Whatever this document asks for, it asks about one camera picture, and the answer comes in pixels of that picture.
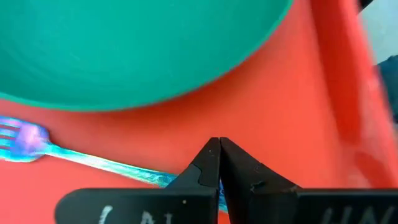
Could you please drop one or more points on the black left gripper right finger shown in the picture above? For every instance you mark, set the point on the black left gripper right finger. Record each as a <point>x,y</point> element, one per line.
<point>280,205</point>

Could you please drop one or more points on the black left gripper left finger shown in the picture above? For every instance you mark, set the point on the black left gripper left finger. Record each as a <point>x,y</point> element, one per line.
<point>161,205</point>

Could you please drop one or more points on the iridescent blue purple fork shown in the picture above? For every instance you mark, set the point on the iridescent blue purple fork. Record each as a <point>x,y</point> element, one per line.
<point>28,141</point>

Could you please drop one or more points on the green plastic bowl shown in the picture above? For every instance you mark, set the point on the green plastic bowl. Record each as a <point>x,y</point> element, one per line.
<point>124,49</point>

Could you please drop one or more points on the red plastic tray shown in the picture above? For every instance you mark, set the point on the red plastic tray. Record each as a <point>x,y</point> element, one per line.
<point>280,118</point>

